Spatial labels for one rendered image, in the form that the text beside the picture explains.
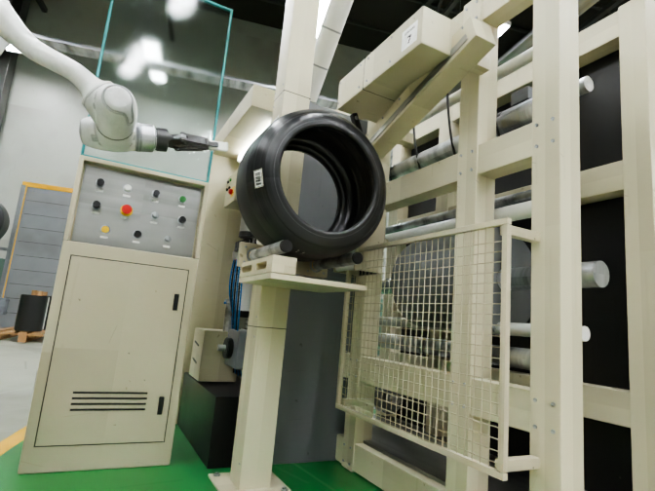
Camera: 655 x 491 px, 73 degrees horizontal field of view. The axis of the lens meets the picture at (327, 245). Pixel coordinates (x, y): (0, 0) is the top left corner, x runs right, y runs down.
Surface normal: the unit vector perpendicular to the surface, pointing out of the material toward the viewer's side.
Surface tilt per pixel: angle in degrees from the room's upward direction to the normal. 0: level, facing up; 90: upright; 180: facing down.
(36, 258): 90
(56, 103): 90
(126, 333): 90
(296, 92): 90
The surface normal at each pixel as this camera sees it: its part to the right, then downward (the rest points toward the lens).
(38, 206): 0.26, -0.15
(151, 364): 0.46, -0.11
